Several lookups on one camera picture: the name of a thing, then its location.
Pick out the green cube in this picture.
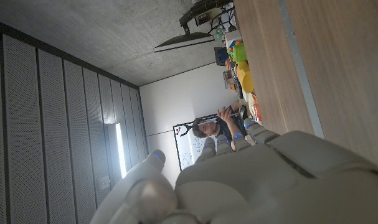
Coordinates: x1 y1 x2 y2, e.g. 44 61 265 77
232 42 248 62

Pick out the printed tin can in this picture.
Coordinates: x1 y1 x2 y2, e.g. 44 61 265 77
222 70 236 90

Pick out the black computer monitor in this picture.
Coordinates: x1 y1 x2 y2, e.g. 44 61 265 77
153 32 215 53

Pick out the bright ceiling light strip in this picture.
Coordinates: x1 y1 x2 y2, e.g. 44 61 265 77
115 123 128 179

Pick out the large white cube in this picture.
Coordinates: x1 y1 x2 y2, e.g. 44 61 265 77
224 29 242 47

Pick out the yellow plastic block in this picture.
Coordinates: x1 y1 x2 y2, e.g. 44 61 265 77
236 60 255 94

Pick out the black reacher grabber tool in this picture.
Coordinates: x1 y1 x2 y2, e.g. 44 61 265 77
179 112 241 138

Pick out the white whiteboard black frame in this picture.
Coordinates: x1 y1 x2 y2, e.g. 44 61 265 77
172 121 219 171

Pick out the multicolour puzzle cube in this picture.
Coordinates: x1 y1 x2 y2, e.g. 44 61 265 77
227 40 241 54

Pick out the seated person dark shirt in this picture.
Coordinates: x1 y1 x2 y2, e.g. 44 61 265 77
191 104 248 144

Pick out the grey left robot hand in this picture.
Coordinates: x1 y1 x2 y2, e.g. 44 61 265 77
89 117 378 224

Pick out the dark blue cup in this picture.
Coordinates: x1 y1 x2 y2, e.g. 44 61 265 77
214 47 229 66

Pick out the orange snack packet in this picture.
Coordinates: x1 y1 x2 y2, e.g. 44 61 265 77
247 93 263 122

